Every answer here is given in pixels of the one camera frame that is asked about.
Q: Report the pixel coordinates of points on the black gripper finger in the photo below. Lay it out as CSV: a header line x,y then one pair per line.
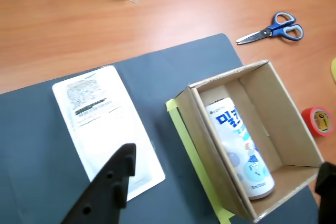
x,y
105,190
328,195

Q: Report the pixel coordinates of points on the white blue Milkis can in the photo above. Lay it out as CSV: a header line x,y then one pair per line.
x,y
244,150

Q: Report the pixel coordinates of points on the brown cardboard box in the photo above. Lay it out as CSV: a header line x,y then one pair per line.
x,y
283,119

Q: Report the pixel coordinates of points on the white plastic blister package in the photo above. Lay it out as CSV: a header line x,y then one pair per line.
x,y
105,124

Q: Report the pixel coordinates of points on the red tape roll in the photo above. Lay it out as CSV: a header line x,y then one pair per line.
x,y
319,121

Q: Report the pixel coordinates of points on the dark grey desk mat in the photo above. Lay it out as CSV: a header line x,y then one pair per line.
x,y
39,142

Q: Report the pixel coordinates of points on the yellow round object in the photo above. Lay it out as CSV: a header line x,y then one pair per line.
x,y
334,69

